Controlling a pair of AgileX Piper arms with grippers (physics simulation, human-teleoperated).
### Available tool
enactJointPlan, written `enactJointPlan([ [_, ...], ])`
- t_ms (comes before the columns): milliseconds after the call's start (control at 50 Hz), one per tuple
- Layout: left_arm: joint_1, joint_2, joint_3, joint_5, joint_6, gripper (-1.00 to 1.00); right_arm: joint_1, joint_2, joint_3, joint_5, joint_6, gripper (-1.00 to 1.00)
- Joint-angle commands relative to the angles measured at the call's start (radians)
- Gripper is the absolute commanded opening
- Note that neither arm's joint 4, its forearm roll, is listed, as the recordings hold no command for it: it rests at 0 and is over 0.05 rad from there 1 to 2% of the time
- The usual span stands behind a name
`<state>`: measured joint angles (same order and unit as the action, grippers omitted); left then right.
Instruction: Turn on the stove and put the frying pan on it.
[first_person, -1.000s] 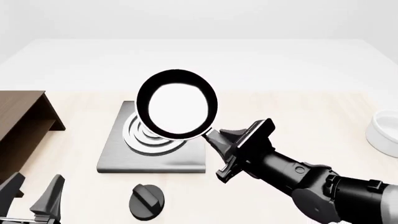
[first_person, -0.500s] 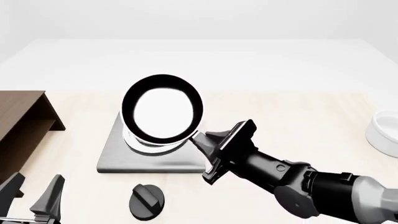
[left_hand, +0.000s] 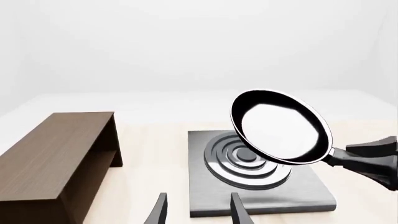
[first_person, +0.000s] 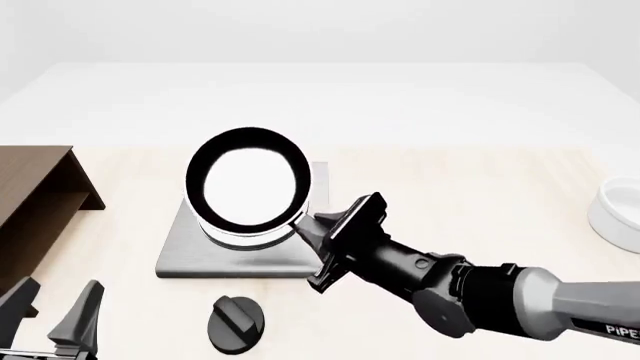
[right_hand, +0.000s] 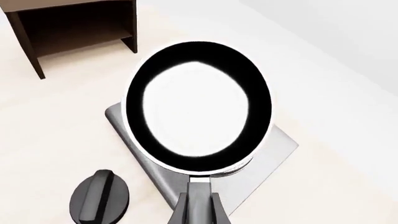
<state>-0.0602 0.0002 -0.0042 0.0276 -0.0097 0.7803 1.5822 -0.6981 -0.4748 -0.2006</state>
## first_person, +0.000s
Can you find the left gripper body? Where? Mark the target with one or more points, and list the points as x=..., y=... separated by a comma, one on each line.
x=45, y=355

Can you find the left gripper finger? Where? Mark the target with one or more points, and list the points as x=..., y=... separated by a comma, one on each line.
x=20, y=300
x=80, y=326

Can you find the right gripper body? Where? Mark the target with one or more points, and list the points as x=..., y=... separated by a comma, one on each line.
x=357, y=221

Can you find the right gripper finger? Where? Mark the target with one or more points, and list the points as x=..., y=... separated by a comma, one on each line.
x=334, y=218
x=315, y=238

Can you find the black frying pan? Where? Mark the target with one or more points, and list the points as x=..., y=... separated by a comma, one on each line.
x=196, y=180

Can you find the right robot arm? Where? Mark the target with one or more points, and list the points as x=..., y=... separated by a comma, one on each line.
x=540, y=292

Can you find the flat grey stove plate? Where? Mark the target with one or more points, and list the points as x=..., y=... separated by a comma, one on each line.
x=182, y=259

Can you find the round black stove knob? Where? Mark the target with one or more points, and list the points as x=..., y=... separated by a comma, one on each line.
x=235, y=332

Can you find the dark brown wooden shelf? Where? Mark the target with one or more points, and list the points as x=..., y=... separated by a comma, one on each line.
x=45, y=180

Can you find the white ceramic bowl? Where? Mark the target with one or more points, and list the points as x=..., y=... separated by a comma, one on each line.
x=620, y=227

